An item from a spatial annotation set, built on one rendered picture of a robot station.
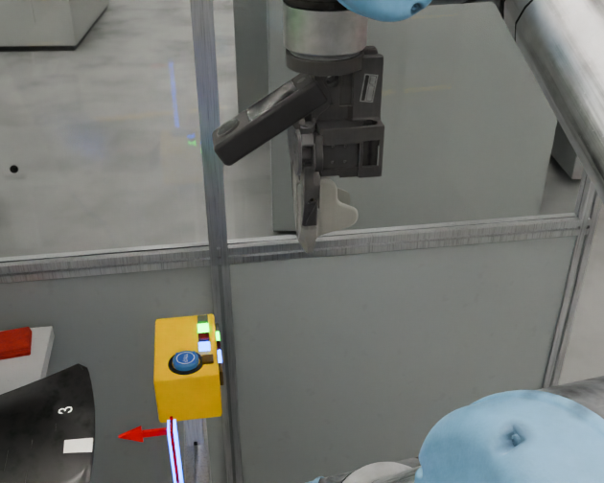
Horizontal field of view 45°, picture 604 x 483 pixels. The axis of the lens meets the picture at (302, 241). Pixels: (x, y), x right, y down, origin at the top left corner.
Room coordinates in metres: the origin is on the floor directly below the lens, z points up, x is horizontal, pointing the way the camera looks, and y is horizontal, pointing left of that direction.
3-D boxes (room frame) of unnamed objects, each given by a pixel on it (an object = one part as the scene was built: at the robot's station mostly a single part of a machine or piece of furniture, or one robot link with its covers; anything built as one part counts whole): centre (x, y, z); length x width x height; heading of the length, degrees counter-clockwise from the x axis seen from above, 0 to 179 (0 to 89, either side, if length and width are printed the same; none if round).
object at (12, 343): (1.17, 0.60, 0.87); 0.08 x 0.08 x 0.02; 15
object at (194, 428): (0.92, 0.19, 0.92); 0.03 x 0.03 x 0.12; 9
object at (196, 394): (0.92, 0.19, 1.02); 0.16 x 0.10 x 0.11; 9
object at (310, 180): (0.63, -0.01, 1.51); 0.05 x 0.02 x 0.09; 9
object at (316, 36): (0.66, -0.02, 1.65); 0.08 x 0.08 x 0.05
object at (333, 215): (0.64, -0.03, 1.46); 0.06 x 0.03 x 0.09; 99
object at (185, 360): (0.87, 0.18, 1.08); 0.04 x 0.04 x 0.02
